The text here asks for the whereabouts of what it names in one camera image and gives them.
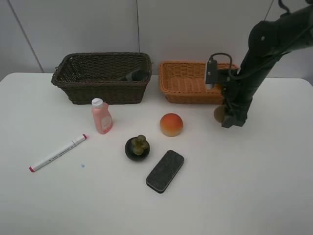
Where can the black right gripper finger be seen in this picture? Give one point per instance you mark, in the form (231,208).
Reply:
(229,121)

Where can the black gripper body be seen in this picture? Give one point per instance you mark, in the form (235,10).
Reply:
(237,94)

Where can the brown kiwi fruit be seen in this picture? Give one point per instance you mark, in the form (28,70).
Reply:
(219,113)

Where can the orange peach fruit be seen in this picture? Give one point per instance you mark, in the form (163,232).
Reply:
(171,125)

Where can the dark grey whiteboard eraser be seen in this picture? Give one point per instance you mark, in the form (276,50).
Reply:
(164,172)

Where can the dark mangosteen fruit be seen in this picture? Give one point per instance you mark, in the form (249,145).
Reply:
(137,148)

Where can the dark green pump bottle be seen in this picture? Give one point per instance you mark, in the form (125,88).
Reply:
(136,75)

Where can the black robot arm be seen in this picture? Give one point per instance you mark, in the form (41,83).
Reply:
(268,42)

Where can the orange wicker basket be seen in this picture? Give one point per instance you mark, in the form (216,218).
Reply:
(183,82)

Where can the pink bottle white cap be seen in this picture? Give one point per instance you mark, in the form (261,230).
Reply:
(102,118)

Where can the white marker red caps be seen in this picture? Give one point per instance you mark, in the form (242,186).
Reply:
(69,146)

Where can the dark brown wicker basket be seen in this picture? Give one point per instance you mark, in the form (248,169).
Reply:
(85,76)

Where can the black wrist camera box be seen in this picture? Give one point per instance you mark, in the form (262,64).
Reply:
(211,74)

